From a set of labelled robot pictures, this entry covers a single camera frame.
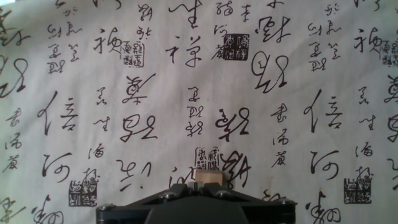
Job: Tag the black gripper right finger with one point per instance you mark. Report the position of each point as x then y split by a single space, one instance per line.
267 211

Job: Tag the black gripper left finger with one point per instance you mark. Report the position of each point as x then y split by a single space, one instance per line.
124 213

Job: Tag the small wooden block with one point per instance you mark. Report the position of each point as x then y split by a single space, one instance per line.
209 176

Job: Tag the beige calligraphy print tablecloth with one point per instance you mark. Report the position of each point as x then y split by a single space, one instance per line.
93 93

